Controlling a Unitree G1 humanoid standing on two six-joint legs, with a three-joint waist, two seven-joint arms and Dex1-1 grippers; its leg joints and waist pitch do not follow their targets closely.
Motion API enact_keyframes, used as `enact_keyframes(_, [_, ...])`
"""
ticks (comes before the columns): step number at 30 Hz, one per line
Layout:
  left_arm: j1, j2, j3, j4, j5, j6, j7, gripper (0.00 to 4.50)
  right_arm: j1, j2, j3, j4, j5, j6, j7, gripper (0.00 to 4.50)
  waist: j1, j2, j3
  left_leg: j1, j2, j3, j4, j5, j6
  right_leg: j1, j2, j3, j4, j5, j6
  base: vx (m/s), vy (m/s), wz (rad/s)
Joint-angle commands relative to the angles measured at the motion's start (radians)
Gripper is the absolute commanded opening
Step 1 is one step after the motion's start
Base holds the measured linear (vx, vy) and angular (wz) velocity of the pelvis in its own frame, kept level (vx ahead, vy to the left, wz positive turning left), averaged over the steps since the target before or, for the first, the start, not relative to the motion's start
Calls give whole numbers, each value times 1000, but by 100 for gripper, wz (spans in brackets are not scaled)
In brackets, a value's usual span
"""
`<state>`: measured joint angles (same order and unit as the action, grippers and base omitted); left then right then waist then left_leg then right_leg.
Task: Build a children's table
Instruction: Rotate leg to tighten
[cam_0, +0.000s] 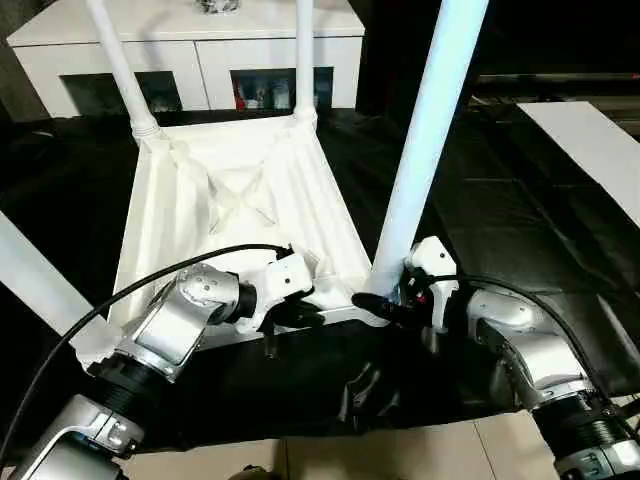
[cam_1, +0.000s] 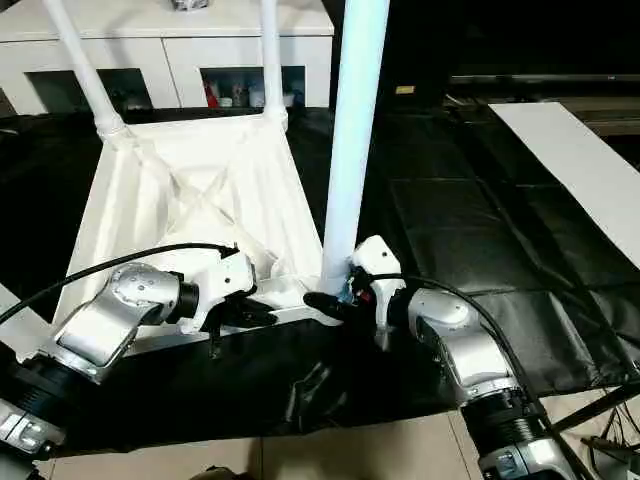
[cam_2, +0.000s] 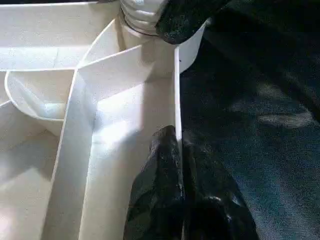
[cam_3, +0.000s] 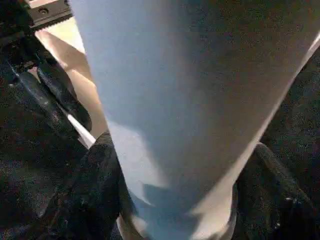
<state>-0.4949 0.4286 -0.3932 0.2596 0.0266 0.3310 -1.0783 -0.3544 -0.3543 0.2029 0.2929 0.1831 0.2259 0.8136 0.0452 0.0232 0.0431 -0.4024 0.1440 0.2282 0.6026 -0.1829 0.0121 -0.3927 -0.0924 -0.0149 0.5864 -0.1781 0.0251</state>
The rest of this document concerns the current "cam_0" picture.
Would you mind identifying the white plastic table top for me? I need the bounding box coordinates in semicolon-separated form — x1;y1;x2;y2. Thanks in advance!
73;115;401;375

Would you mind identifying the white plastic table leg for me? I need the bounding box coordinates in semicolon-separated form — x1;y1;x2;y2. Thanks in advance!
0;209;115;362
85;0;164;147
293;0;321;130
372;0;491;297

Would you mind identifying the black table mat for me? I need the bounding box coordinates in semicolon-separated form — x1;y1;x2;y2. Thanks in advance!
0;102;640;454

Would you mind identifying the white flat board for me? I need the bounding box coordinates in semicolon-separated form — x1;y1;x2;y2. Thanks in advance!
516;101;640;222

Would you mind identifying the long black bar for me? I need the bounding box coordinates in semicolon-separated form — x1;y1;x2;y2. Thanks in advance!
477;73;640;84

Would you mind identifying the white sideboard cabinet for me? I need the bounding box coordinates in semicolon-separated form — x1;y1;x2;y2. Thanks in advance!
7;0;367;120

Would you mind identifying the grey pleated curtain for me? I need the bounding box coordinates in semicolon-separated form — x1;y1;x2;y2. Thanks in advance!
0;47;54;122

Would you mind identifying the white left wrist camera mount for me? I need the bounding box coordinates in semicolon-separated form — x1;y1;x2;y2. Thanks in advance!
237;249;317;337

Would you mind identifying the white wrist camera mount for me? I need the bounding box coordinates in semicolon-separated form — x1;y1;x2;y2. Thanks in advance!
400;237;460;334
237;249;317;337

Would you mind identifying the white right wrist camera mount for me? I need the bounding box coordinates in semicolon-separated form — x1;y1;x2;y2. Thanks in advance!
400;237;460;334

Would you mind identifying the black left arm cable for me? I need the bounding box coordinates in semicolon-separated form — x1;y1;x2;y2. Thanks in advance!
0;243;296;454

